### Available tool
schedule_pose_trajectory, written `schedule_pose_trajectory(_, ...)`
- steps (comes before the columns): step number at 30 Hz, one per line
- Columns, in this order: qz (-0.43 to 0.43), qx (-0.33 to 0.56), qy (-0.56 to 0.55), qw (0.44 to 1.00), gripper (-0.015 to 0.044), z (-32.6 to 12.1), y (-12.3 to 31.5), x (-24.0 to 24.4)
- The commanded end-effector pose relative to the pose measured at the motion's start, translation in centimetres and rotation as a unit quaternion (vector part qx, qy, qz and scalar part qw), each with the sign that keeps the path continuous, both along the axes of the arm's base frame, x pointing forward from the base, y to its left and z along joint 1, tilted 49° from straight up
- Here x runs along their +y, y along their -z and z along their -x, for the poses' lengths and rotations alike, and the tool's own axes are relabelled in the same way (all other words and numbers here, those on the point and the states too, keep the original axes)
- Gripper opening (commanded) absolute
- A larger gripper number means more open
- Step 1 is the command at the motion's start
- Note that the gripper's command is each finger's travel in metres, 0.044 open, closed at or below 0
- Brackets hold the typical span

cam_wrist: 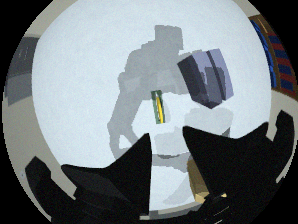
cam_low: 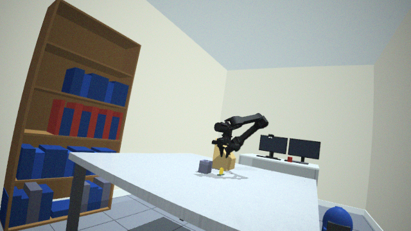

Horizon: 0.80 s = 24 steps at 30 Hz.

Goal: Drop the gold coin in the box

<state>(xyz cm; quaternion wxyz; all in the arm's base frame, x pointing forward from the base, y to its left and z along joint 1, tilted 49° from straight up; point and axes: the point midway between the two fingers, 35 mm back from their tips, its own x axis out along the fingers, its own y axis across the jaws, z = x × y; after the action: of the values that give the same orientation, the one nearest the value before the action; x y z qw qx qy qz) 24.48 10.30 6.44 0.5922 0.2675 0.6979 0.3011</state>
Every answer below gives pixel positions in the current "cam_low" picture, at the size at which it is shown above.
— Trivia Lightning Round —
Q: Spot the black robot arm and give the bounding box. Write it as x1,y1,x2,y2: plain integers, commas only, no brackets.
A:
214,113,269,147

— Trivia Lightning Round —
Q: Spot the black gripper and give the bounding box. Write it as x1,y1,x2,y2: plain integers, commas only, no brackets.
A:
212,133,241,158

